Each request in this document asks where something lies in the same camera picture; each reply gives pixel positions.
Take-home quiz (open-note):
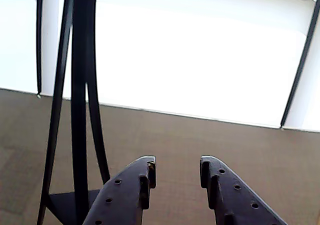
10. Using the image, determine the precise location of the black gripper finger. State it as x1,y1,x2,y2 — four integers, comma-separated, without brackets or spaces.
199,155,288,225
82,155,157,225

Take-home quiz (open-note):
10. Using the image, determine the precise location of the black stand with base plate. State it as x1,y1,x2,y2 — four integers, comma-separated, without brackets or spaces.
36,0,112,225

